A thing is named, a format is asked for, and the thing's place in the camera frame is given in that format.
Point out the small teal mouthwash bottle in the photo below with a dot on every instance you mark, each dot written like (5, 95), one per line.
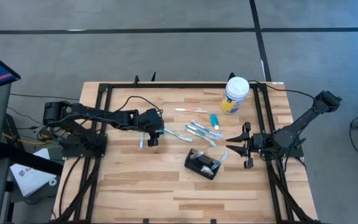
(162, 132)

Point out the white printed booklet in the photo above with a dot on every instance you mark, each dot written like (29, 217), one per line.
(31, 182)

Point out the black frame clamp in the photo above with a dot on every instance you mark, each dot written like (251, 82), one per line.
(231, 76)
(136, 80)
(153, 77)

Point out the small black edge clip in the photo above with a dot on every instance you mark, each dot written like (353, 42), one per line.
(213, 221)
(146, 221)

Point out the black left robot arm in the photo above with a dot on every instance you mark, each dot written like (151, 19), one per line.
(104, 115)

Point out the teal toothpaste tube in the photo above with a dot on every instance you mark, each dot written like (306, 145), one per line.
(214, 121)

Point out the yellow disinfectant wipes canister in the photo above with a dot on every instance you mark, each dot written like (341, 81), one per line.
(235, 93)

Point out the blue toothbrush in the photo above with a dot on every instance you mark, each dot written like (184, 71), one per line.
(220, 160)
(205, 127)
(199, 130)

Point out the purple toothbrush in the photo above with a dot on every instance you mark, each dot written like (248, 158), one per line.
(196, 154)

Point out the pink toothbrush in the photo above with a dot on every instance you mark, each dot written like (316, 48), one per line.
(207, 170)

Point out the black desk beam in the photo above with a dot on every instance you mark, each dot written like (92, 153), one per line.
(33, 160)

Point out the green toothbrush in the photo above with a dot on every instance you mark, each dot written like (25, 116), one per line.
(141, 141)
(179, 136)
(204, 138)

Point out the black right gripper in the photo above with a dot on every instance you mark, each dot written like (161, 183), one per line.
(259, 141)

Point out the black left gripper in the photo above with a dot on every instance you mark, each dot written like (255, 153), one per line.
(151, 121)

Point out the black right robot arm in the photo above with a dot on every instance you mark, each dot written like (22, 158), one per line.
(300, 121)

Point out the red toothbrush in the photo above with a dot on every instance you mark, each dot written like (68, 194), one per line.
(191, 110)

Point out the white tape roll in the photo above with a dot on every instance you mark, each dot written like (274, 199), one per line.
(50, 181)

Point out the black aluminium table frame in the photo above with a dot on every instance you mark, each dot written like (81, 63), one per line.
(182, 85)

